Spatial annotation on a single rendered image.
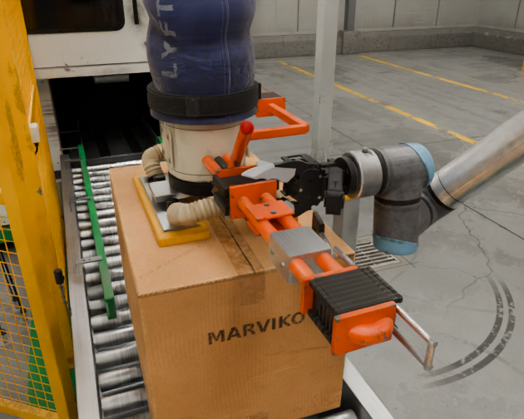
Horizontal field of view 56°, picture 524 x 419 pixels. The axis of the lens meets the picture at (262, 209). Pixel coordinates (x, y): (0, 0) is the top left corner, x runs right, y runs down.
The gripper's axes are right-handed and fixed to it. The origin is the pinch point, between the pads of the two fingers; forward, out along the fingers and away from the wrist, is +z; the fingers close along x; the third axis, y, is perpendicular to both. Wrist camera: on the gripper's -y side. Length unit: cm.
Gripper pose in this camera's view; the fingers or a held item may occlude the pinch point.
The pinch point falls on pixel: (250, 195)
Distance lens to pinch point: 83.7
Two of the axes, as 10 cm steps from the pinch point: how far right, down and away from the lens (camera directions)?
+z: -9.3, 1.6, -3.3
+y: -3.6, -4.0, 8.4
